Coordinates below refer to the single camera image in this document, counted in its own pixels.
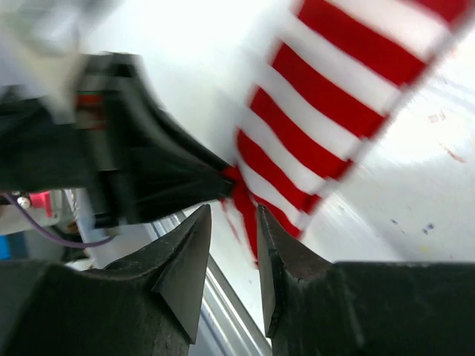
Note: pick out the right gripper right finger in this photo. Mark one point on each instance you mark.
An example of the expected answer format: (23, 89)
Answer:
(314, 307)

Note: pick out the red white striped sock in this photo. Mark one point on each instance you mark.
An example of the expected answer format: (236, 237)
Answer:
(333, 80)

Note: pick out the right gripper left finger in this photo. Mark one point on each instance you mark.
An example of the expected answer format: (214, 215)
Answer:
(147, 303)

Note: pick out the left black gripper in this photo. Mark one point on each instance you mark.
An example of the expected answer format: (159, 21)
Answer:
(101, 149)

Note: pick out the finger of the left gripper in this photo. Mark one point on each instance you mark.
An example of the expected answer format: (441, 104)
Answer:
(175, 171)

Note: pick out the aluminium table frame rail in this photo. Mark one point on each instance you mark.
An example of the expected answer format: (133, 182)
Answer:
(213, 292)

